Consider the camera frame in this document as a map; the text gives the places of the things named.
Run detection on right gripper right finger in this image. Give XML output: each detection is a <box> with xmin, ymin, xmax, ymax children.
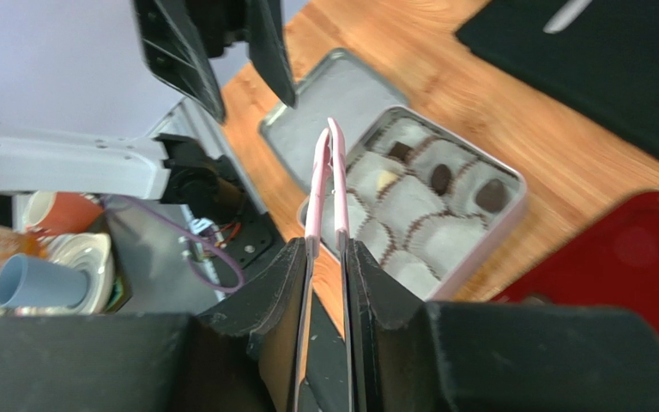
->
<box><xmin>345</xmin><ymin>239</ymin><xmax>659</xmax><ymax>411</ymax></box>

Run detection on silver tin lid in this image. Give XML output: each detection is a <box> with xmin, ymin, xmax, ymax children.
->
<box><xmin>258</xmin><ymin>47</ymin><xmax>409</xmax><ymax>193</ymax></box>

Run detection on dark oval chocolate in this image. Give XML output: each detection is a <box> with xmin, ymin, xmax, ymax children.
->
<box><xmin>429</xmin><ymin>164</ymin><xmax>453</xmax><ymax>196</ymax></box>

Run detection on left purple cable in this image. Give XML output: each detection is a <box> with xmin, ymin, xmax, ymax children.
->
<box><xmin>100</xmin><ymin>194</ymin><xmax>246</xmax><ymax>295</ymax></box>

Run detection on silver fork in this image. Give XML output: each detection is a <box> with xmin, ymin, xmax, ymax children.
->
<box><xmin>542</xmin><ymin>0</ymin><xmax>591</xmax><ymax>34</ymax></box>

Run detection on red lacquer tray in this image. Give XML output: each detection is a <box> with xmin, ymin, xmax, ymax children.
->
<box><xmin>493</xmin><ymin>191</ymin><xmax>659</xmax><ymax>334</ymax></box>

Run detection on orange mug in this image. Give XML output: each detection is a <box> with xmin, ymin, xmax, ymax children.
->
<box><xmin>23</xmin><ymin>191</ymin><xmax>103</xmax><ymax>236</ymax></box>

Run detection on pink metal tongs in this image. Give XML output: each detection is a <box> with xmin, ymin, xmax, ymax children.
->
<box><xmin>293</xmin><ymin>118</ymin><xmax>360</xmax><ymax>411</ymax></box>

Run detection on blue plastic cup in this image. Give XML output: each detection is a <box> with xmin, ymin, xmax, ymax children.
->
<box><xmin>0</xmin><ymin>254</ymin><xmax>89</xmax><ymax>309</ymax></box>

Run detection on dark square chocolate top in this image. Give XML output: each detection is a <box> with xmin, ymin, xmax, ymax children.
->
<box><xmin>387</xmin><ymin>142</ymin><xmax>413</xmax><ymax>163</ymax></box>

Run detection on dark textured chocolate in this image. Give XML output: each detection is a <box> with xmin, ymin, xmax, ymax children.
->
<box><xmin>475</xmin><ymin>179</ymin><xmax>510</xmax><ymax>214</ymax></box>

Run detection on black cloth placemat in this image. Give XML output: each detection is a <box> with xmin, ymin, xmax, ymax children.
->
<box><xmin>456</xmin><ymin>1</ymin><xmax>659</xmax><ymax>160</ymax></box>

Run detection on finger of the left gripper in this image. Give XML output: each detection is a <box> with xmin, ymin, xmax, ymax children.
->
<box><xmin>245</xmin><ymin>0</ymin><xmax>297</xmax><ymax>107</ymax></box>
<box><xmin>132</xmin><ymin>1</ymin><xmax>227</xmax><ymax>123</ymax></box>

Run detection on stacked white plates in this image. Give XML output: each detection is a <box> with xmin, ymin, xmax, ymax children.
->
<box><xmin>14</xmin><ymin>233</ymin><xmax>115</xmax><ymax>316</ymax></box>

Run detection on white shell chocolate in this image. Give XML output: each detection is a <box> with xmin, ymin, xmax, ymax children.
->
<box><xmin>376</xmin><ymin>170</ymin><xmax>399</xmax><ymax>193</ymax></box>

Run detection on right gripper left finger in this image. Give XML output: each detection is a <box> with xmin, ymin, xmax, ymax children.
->
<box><xmin>0</xmin><ymin>238</ymin><xmax>308</xmax><ymax>411</ymax></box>

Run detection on silver chocolate tin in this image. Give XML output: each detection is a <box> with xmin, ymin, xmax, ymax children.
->
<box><xmin>319</xmin><ymin>106</ymin><xmax>528</xmax><ymax>300</ymax></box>

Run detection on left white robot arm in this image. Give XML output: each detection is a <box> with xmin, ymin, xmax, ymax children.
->
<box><xmin>0</xmin><ymin>1</ymin><xmax>298</xmax><ymax>223</ymax></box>

